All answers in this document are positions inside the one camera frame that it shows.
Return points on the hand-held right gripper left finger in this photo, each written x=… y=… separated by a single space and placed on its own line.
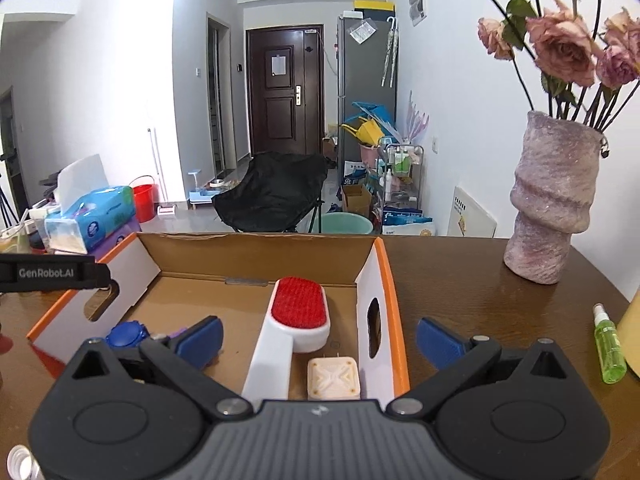
x=200 y=342

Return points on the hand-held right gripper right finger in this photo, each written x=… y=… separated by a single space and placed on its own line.
x=440 y=342

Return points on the blue ridged lid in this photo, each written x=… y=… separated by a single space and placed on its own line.
x=125 y=335

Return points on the red cardboard box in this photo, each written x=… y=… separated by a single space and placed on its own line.
x=200 y=255

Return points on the red white lint brush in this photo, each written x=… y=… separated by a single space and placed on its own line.
x=300 y=305

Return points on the beige power adapter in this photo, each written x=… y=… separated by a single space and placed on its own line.
x=332 y=377

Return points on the green spray bottle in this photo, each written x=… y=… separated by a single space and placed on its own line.
x=610 y=350

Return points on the white ridged bottle cap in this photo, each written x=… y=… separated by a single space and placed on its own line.
x=22 y=462

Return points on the blue tissue pack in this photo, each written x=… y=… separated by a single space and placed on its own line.
x=95 y=215

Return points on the white purple tissue box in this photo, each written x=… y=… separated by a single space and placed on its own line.
x=117 y=237

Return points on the red bucket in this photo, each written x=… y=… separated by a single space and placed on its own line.
x=144 y=205

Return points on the blue white tissue package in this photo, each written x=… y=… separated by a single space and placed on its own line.
x=405 y=217

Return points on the white flat board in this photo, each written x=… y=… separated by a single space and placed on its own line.
x=472 y=215

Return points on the white mop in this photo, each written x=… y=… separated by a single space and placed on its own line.
x=166 y=209

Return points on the blue white pet feeder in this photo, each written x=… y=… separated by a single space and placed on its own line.
x=205 y=195

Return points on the green plastic basin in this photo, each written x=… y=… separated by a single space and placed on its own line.
x=347 y=224

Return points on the small brown cardboard box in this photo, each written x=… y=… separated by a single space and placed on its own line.
x=356 y=200

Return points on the black folding chair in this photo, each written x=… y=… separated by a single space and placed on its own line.
x=270 y=190

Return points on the pink textured vase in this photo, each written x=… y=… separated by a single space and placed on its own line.
x=550 y=200

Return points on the metal rolling cart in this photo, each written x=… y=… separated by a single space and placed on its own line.
x=400 y=160

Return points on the blue printed package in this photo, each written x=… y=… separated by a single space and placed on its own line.
x=355 y=172

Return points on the pink bucket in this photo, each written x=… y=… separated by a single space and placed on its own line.
x=369 y=155

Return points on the yellow plastic item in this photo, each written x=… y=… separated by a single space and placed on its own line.
x=370 y=132

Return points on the purple feather decoration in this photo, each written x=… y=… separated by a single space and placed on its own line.
x=417 y=120

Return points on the blue plastic item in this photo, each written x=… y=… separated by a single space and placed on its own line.
x=372 y=110

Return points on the dark brown door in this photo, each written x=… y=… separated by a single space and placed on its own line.
x=285 y=110

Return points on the grey refrigerator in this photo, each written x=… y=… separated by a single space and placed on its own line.
x=360 y=85

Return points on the clear folded umbrella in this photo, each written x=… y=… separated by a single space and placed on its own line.
x=390 y=50

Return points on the clear plastic document bag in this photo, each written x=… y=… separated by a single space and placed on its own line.
x=362 y=31

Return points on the dried pink roses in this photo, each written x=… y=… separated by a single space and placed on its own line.
x=562 y=45

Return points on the yellow black box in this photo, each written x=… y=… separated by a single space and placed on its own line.
x=375 y=5

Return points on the black camera tripod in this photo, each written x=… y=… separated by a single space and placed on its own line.
x=5 y=205

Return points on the white wall outlet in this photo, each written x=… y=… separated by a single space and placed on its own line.
x=436 y=146

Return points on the white wall panel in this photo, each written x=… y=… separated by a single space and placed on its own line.
x=417 y=0

